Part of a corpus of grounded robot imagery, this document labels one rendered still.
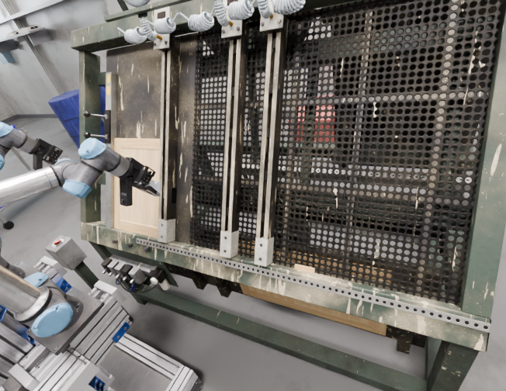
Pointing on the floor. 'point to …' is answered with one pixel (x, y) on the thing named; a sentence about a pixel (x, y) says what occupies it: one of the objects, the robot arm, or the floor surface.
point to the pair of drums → (67, 112)
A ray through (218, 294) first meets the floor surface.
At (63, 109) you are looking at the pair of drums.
